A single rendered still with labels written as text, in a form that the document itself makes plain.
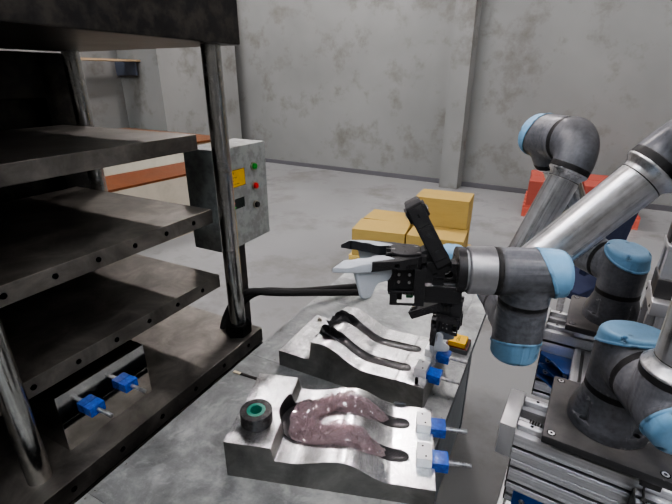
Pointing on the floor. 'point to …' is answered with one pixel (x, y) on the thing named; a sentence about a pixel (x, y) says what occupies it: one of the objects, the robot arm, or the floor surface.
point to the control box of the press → (241, 170)
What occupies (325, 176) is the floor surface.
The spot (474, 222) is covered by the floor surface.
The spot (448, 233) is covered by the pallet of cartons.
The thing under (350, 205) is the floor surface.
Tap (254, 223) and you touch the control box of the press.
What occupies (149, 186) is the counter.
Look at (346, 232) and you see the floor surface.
